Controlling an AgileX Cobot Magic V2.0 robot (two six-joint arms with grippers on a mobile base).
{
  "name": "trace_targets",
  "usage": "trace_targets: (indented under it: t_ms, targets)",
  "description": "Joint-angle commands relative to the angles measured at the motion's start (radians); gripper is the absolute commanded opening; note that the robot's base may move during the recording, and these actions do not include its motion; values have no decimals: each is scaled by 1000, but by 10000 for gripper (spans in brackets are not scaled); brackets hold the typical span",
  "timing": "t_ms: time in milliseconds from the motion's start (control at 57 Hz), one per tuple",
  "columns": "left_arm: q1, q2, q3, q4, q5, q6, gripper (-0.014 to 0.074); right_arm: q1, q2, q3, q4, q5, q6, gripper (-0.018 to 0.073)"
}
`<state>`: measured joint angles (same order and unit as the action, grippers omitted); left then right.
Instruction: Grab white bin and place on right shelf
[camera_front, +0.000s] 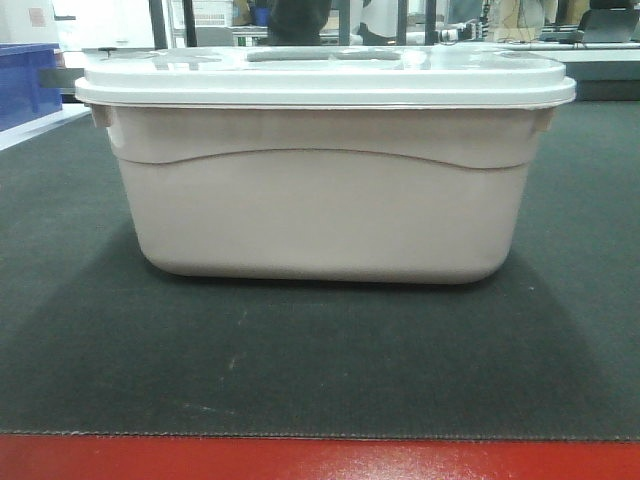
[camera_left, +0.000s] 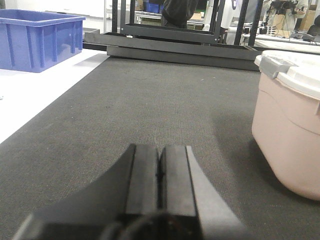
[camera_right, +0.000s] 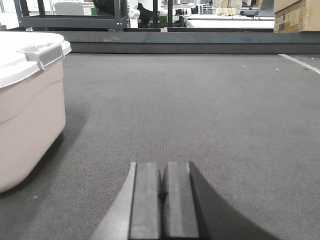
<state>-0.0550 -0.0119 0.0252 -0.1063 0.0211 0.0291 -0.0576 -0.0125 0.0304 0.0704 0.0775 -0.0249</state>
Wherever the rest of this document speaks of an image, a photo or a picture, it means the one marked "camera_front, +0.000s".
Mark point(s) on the white plastic storage bin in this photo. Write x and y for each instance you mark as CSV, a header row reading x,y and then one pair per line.
x,y
419,196

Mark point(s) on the white bin lid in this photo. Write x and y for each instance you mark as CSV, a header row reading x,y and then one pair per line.
x,y
459,76

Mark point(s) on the person in dark clothes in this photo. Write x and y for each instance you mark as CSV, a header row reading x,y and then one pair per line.
x,y
297,22

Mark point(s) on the dark grey table mat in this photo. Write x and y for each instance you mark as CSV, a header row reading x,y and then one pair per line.
x,y
95,340

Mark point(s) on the blue plastic crate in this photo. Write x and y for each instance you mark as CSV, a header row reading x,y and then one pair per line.
x,y
23,99

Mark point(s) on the black laptop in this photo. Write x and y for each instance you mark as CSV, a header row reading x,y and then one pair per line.
x,y
597,26

